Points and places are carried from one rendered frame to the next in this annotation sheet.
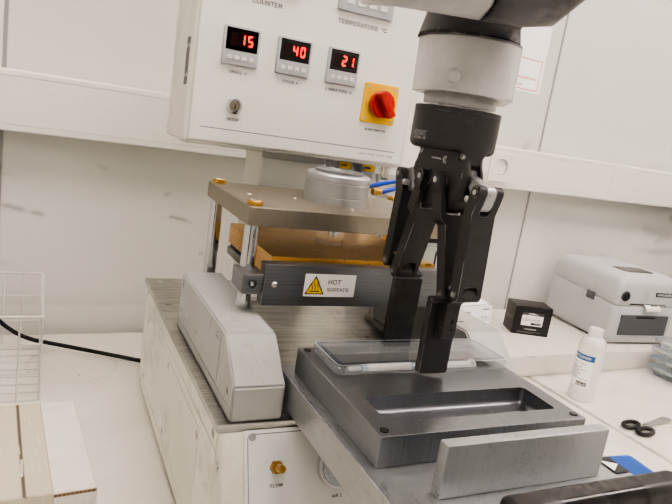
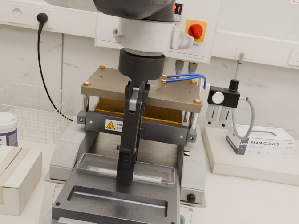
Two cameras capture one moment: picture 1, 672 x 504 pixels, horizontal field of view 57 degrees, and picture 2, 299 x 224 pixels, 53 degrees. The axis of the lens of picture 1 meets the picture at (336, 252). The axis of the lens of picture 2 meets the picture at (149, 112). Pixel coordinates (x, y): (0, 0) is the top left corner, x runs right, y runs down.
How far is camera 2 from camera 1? 38 cm
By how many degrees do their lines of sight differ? 29
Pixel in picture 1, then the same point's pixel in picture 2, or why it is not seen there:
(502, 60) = (145, 31)
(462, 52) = (125, 26)
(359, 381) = (84, 177)
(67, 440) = (26, 166)
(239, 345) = (60, 147)
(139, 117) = not seen: hidden behind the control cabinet
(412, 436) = (67, 210)
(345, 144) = (175, 51)
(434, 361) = (124, 176)
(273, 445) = not seen: hidden behind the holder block
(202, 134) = (102, 44)
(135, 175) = (115, 53)
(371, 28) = not seen: outside the picture
